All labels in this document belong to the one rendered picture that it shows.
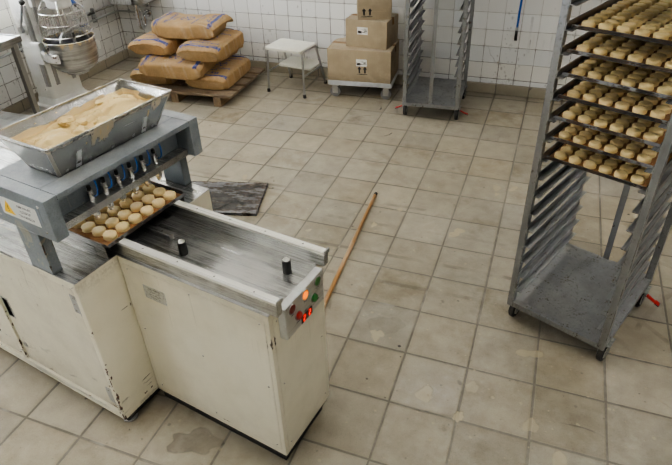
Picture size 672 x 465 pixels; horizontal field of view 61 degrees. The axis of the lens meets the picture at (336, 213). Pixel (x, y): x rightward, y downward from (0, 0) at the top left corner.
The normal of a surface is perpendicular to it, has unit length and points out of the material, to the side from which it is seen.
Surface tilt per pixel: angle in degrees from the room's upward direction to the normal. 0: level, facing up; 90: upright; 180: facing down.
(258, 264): 0
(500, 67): 90
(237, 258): 0
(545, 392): 0
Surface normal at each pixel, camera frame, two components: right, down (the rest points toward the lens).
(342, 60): -0.29, 0.53
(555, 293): -0.04, -0.83
